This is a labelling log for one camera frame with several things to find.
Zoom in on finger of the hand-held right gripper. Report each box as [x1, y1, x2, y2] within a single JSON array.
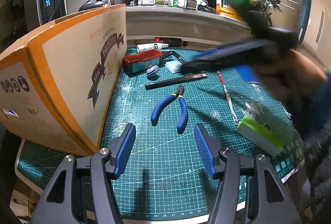
[[180, 49, 285, 75], [192, 40, 280, 61]]

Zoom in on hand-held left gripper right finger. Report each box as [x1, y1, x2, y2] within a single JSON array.
[[194, 123, 302, 224]]

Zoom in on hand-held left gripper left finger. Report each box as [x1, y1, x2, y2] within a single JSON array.
[[31, 123, 137, 224]]

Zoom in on green sticky note pad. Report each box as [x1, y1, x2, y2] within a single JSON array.
[[236, 115, 283, 157]]

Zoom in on brown cardboard box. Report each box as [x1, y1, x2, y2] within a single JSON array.
[[0, 4, 128, 157]]

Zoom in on person's right forearm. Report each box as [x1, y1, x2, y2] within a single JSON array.
[[281, 71, 331, 217]]

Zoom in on person's right hand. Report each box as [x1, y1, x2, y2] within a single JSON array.
[[255, 49, 326, 106]]

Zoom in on blue sanding pad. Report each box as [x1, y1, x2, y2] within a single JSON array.
[[236, 65, 264, 84]]

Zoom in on green cutting mat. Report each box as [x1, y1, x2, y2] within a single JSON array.
[[18, 47, 306, 217]]

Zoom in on black tweezers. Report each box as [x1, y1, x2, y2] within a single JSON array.
[[163, 50, 187, 64]]

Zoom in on white plastic box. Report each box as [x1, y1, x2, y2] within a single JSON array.
[[165, 58, 187, 74]]

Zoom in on white game console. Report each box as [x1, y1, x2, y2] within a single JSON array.
[[295, 0, 325, 45]]

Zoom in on black device with red light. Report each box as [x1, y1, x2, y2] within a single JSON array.
[[154, 36, 190, 46]]

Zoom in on black flat hand tool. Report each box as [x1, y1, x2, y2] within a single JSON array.
[[145, 72, 208, 90]]

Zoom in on small black box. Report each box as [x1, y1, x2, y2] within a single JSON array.
[[177, 0, 197, 10]]

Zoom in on white desk shelf riser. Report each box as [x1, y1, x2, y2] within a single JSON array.
[[125, 4, 256, 47]]

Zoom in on white glue tube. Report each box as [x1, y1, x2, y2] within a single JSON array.
[[136, 42, 169, 53]]

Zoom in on red-handled file tool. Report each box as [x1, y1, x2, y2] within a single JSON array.
[[217, 71, 240, 126]]

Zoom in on blue-handled pliers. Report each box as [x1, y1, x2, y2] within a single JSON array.
[[151, 85, 188, 134]]

